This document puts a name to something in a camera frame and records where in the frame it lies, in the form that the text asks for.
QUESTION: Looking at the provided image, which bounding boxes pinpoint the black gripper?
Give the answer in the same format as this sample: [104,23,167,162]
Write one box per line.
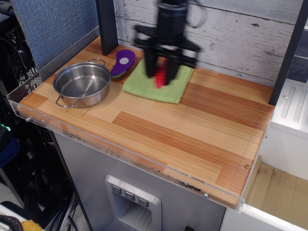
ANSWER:
[134,25,201,85]

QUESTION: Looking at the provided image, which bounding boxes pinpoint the red handled metal fork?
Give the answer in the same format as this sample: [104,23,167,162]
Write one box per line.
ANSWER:
[154,58,167,89]

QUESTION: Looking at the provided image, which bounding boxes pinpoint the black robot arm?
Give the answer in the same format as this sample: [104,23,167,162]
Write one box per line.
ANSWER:
[134,0,206,88]

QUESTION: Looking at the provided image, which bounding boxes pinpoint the green microfibre cloth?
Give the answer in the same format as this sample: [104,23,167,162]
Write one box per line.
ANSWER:
[122,59,193,104]

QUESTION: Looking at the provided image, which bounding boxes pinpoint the purple toy eggplant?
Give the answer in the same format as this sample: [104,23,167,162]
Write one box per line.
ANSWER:
[111,49,136,78]

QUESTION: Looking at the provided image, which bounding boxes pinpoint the clear acrylic table guard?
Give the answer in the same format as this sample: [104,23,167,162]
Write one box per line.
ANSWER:
[6,26,271,214]

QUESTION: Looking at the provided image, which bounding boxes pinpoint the small steel pot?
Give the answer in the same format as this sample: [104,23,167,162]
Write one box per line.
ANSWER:
[53,58,111,108]

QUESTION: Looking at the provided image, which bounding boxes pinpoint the blue fabric panel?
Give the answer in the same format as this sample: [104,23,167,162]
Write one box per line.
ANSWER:
[11,0,98,70]

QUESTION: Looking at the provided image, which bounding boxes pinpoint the silver toy fridge front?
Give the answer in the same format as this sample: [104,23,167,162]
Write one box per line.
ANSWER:
[55,134,225,231]

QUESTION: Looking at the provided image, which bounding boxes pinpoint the black plastic crate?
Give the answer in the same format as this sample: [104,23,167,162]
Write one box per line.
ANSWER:
[0,0,42,96]

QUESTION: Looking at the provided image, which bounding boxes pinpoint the grey ice dispenser panel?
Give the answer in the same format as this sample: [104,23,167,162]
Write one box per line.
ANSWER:
[105,175,162,231]

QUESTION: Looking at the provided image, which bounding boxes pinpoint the white toy sink unit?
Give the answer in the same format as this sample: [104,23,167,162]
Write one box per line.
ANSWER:
[221,79,308,231]

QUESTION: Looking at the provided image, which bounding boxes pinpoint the black left vertical post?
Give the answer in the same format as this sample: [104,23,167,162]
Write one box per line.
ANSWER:
[95,0,118,55]

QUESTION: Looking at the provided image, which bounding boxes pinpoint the black vertical post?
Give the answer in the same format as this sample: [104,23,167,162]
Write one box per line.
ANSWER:
[269,0,308,106]
[95,0,118,55]

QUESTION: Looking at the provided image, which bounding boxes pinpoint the black right vertical post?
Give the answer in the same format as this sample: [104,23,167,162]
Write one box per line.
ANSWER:
[269,0,308,106]

